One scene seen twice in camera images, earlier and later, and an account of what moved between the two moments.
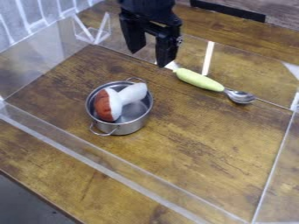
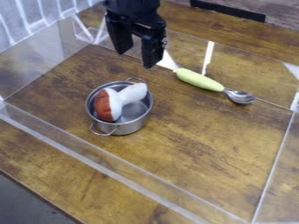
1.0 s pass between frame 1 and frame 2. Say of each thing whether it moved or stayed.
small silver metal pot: stayed
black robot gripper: moved
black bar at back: stayed
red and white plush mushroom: stayed
